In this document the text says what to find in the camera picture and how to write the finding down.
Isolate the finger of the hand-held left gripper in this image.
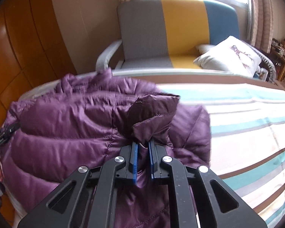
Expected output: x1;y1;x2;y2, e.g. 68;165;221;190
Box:
0;122;21;155

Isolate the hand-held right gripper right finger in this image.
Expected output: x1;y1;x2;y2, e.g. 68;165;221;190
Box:
148;140;268;228

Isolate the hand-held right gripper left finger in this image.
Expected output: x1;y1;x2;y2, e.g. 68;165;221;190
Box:
18;142;139;228

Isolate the purple quilted puffer jacket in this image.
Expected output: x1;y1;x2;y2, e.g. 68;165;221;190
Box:
0;68;212;228

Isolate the striped bed sheet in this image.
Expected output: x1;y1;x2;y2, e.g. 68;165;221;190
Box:
19;72;285;228

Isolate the wooden wardrobe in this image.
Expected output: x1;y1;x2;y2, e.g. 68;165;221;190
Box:
0;0;78;228

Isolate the white printed pillow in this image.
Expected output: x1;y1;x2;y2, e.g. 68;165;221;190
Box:
193;36;262;78

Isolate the plain grey pillow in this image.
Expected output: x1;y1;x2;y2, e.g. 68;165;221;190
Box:
195;44;216;55

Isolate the grey rimmed cushion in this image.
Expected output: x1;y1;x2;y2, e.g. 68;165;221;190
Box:
245;41;277;83

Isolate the grey yellow blue armchair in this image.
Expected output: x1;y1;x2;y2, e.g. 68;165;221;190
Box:
116;0;239;69

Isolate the cluttered wooden desk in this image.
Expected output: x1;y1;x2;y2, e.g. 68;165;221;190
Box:
271;37;285;58

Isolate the long patterned beige curtain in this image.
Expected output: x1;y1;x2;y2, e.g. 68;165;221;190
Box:
247;0;275;53

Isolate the grey padded bed rail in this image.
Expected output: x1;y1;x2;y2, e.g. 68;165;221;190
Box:
96;39;124;74

